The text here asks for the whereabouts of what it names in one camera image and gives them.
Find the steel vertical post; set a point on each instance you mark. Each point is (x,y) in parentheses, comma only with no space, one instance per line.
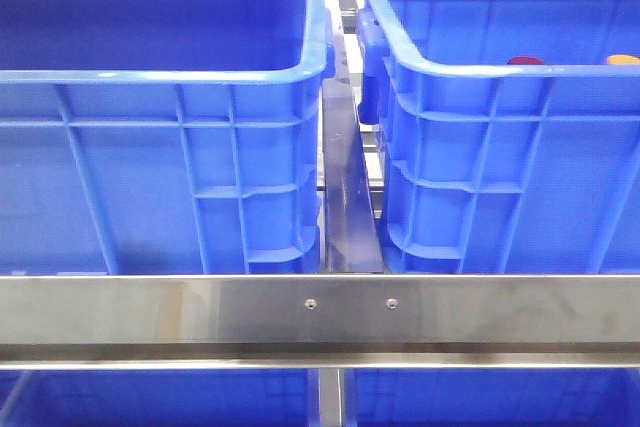
(331,398)

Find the blue bin at right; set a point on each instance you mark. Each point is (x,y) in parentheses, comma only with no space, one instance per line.
(493,168)

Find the blue bin with mixed buttons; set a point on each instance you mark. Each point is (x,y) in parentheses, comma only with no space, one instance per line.
(161,136)

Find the lower left blue bin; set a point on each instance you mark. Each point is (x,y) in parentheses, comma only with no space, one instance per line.
(164,398)

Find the lower right blue bin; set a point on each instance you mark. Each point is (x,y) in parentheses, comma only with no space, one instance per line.
(495,397)

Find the red push button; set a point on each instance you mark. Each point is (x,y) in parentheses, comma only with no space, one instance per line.
(526,60)

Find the stainless steel front rail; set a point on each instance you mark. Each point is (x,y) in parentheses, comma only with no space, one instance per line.
(322,320)

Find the steel divider rail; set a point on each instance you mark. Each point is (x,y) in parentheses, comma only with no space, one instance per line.
(351,241)

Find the yellow push button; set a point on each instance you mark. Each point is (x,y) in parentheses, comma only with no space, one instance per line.
(622,59)

